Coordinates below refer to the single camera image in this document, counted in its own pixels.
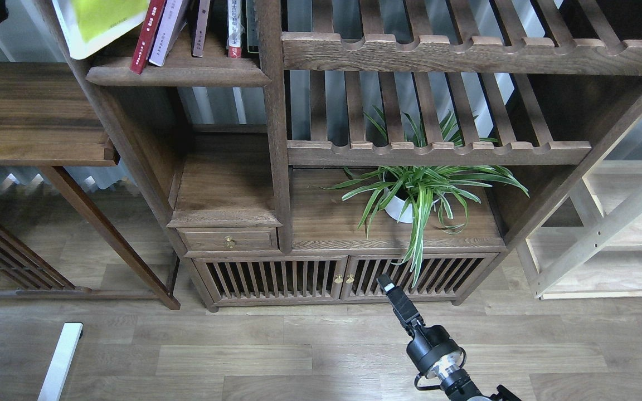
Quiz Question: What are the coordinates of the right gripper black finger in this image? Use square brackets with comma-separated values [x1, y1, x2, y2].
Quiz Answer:
[377, 274, 425, 335]

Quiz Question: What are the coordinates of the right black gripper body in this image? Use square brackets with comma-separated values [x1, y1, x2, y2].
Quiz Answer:
[402, 315, 466, 380]

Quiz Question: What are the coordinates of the yellow green book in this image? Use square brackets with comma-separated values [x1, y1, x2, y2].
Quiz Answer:
[52, 1, 150, 60]

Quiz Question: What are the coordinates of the white and purple book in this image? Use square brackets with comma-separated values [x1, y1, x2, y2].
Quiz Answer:
[148, 1, 189, 66]

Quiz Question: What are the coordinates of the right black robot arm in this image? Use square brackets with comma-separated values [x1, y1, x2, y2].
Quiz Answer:
[377, 274, 520, 400]

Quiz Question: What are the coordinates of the light wooden shelf unit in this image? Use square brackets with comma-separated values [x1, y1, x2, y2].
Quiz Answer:
[513, 75, 642, 300]

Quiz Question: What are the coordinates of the white plant pot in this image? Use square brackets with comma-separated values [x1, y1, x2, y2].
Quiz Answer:
[384, 190, 414, 223]

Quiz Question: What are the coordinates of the dark wooden side table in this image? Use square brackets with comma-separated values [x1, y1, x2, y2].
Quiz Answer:
[0, 62, 177, 296]

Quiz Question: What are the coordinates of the green spider plant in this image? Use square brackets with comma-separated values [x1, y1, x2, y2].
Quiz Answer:
[324, 106, 529, 287]

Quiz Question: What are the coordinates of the dark wooden bookshelf cabinet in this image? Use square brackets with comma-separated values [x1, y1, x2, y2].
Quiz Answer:
[67, 1, 642, 310]

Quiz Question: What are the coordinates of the brass drawer knob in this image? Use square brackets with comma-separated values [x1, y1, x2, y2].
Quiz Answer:
[224, 236, 235, 249]

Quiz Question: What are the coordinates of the dark slatted wooden rack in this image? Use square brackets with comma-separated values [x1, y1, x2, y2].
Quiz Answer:
[0, 200, 180, 310]

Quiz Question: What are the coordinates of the red white upright book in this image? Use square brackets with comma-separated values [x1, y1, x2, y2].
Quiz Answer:
[227, 0, 244, 59]

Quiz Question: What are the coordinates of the dark upright book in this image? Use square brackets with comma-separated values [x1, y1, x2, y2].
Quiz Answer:
[245, 0, 259, 54]

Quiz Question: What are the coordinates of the white bar on floor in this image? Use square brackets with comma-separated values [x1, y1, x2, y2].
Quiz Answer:
[37, 322, 84, 400]

